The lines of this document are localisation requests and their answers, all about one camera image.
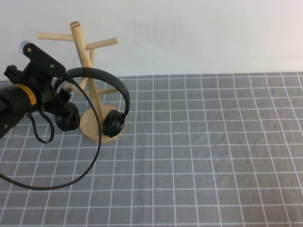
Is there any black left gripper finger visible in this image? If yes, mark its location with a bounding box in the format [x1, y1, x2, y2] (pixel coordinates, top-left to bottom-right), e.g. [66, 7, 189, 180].
[53, 79, 77, 92]
[48, 87, 74, 119]

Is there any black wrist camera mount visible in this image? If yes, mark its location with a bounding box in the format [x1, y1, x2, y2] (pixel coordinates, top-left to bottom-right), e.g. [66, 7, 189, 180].
[18, 40, 68, 79]

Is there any short black looped cable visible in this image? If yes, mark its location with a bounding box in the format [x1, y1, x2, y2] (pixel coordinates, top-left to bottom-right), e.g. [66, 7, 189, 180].
[27, 109, 55, 144]

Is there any long black camera cable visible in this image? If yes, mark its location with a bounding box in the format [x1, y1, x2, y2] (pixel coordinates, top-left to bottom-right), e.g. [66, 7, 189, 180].
[0, 73, 103, 191]

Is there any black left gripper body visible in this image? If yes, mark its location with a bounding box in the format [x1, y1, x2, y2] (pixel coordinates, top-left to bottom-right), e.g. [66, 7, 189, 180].
[4, 61, 58, 114]

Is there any black over-ear headphones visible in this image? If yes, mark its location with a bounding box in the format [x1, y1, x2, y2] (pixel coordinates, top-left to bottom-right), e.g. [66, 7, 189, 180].
[54, 67, 130, 138]

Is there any wooden branch headphone stand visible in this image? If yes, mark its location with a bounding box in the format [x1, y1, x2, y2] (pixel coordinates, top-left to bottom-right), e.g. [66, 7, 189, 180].
[37, 21, 125, 144]

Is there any grey white-grid tablecloth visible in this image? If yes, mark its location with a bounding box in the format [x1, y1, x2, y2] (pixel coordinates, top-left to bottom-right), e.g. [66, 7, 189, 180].
[0, 72, 303, 227]

